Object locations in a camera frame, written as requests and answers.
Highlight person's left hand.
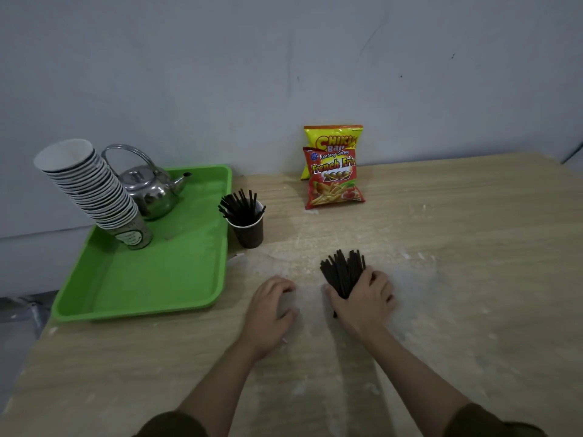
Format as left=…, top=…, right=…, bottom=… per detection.
left=240, top=276, right=299, bottom=358

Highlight person's right hand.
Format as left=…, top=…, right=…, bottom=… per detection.
left=325, top=266, right=396, bottom=340

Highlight bundle of black stir sticks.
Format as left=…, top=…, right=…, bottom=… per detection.
left=320, top=249, right=366, bottom=319

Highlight person's right forearm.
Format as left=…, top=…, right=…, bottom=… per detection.
left=360, top=327, right=547, bottom=437

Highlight person's left forearm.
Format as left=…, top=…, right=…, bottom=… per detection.
left=134, top=340, right=266, bottom=437

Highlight dark brown paper cup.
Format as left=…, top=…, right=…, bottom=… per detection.
left=226, top=201, right=265, bottom=249

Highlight red snack packet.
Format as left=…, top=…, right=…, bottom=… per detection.
left=303, top=147, right=366, bottom=210

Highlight black stir sticks in cup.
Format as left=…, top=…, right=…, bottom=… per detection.
left=218, top=188, right=267, bottom=226

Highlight green plastic tray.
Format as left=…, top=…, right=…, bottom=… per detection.
left=51, top=165, right=233, bottom=323

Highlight yellow snack packet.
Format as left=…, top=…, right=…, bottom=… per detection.
left=301, top=125, right=364, bottom=180

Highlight silver metal kettle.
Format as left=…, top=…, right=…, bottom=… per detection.
left=101, top=144, right=192, bottom=221

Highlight stack of paper cups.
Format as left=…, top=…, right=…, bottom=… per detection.
left=34, top=138, right=153, bottom=251

